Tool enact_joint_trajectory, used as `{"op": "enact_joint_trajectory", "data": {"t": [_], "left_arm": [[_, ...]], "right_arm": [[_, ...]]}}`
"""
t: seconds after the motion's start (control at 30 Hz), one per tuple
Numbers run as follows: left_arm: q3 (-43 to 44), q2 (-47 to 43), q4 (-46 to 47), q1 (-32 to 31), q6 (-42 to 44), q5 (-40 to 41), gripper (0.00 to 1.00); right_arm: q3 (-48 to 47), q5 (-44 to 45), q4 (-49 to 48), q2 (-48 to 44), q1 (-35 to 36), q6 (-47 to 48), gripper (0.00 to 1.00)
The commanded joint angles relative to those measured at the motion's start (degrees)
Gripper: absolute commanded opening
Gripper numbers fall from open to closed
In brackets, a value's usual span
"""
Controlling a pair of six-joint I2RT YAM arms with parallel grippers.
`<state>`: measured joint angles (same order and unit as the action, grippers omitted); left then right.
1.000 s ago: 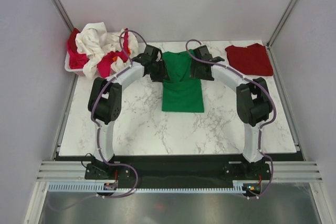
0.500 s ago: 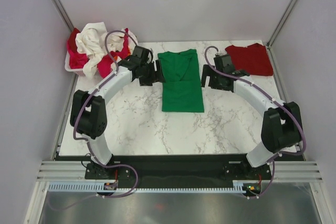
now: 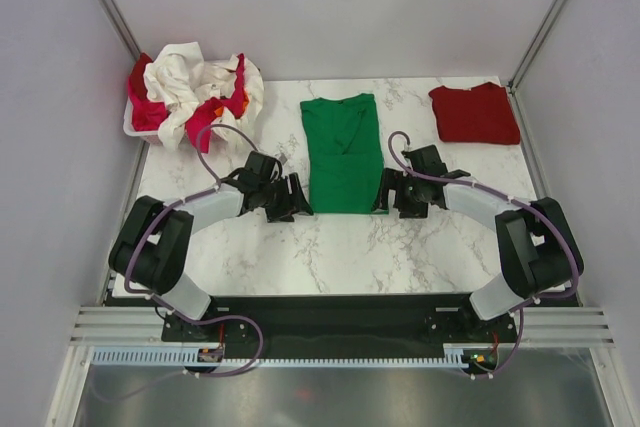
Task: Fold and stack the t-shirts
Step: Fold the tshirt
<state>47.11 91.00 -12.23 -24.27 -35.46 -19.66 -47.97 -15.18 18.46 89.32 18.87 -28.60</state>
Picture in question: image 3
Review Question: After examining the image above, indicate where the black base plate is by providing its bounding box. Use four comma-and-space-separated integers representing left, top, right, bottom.
162, 294, 516, 358

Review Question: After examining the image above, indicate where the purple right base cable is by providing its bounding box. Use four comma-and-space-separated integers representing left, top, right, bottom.
462, 306, 526, 382

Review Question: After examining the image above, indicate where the green t shirt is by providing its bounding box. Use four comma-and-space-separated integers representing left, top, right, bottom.
300, 93, 384, 215

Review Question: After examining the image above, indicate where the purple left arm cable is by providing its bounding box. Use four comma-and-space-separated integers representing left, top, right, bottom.
123, 124, 261, 321

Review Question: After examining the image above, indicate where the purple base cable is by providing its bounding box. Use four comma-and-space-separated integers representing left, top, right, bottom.
462, 306, 526, 382
182, 314, 271, 382

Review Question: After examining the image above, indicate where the folded dark red t shirt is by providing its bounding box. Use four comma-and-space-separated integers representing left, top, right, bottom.
429, 82, 521, 146

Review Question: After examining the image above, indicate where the right aluminium frame post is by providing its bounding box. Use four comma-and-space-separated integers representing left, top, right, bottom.
507, 0, 570, 94

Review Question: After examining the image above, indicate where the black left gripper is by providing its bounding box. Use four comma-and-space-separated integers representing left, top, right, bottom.
258, 173, 312, 224

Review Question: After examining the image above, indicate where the white slotted cable duct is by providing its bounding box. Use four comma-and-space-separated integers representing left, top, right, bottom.
91, 346, 498, 370

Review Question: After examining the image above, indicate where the crumpled red shirt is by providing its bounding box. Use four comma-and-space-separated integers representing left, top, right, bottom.
127, 53, 152, 98

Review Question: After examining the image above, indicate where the crumpled white shirt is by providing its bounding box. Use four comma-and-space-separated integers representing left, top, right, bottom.
214, 54, 264, 141
143, 42, 239, 151

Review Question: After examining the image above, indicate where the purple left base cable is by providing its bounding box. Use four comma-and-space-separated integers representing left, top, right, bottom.
182, 314, 271, 382

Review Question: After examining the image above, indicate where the crumpled pink shirt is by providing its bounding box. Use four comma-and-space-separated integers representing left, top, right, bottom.
126, 78, 222, 153

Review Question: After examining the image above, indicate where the aluminium front rail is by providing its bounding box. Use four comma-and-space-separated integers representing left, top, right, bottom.
70, 307, 615, 348

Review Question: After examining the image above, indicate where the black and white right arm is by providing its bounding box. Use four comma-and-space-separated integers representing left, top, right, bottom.
372, 145, 584, 341

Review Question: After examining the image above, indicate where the white laundry basket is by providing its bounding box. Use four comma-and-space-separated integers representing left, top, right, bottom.
123, 100, 162, 145

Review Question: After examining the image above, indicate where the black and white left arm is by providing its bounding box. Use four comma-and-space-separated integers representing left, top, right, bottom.
108, 151, 313, 340

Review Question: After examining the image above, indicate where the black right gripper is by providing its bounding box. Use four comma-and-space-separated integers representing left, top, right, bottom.
371, 167, 429, 219

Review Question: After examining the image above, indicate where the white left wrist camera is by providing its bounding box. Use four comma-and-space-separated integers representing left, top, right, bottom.
276, 152, 289, 164

